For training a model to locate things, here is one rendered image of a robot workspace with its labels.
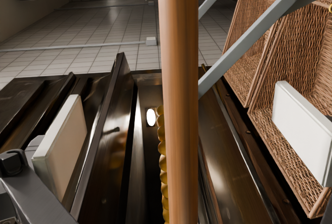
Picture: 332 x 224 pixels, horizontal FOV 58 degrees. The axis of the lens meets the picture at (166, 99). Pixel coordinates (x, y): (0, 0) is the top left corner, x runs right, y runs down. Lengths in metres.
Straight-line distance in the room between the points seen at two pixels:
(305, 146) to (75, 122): 0.13
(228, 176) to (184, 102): 0.77
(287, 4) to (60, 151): 0.55
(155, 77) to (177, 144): 1.57
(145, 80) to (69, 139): 1.66
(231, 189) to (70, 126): 0.81
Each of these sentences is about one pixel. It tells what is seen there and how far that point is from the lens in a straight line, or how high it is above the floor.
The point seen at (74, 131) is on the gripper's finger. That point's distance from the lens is 0.19.
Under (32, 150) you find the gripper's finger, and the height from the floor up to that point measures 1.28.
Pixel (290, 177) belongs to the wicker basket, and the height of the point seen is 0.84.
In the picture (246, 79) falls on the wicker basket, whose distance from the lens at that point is 1.55.
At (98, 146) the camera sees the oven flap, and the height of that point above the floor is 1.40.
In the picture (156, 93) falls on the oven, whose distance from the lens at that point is 1.86.
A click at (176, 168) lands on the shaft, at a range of 0.28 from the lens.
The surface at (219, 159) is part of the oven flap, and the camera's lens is 1.07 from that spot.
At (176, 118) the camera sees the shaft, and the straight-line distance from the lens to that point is 0.25.
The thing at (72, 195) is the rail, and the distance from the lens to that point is 0.78.
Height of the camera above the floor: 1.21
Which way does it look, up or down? 1 degrees down
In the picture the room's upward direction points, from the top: 94 degrees counter-clockwise
